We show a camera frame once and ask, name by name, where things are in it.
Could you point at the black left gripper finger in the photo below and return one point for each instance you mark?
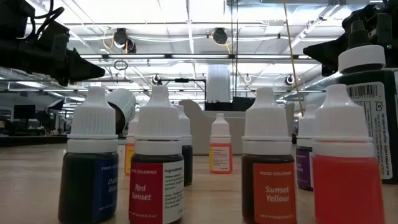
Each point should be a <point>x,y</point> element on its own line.
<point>81,70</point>

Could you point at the light grey plastic bin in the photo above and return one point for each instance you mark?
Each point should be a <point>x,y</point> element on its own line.
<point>199,130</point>

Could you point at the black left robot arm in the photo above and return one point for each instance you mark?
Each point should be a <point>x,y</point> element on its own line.
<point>15,59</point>

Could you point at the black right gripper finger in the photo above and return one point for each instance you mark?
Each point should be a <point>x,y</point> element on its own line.
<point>326,53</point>

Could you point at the small translucent red coloring bottle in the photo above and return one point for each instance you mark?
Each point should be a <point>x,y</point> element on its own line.
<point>342,186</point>

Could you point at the small purple coloring bottle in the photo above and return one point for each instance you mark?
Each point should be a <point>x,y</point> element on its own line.
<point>303,161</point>

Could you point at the small red sunset coloring bottle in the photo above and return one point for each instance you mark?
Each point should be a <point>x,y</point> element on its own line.
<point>158,124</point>

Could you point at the small orange coloring bottle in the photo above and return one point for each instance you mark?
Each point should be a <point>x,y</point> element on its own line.
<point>220,130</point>

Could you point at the dark background monitor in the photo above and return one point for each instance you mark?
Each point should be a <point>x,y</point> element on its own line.
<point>24,111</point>

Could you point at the black tubular stand frame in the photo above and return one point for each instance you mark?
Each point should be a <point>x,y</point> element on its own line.
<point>182,80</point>

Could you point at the small dark blue coloring bottle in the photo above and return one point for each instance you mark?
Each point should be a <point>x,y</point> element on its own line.
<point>88,124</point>

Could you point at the small sunset yellow coloring bottle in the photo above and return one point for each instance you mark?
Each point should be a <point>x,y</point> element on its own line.
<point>266,124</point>

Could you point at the small black coloring bottle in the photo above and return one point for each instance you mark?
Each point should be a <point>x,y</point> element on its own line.
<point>187,161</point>

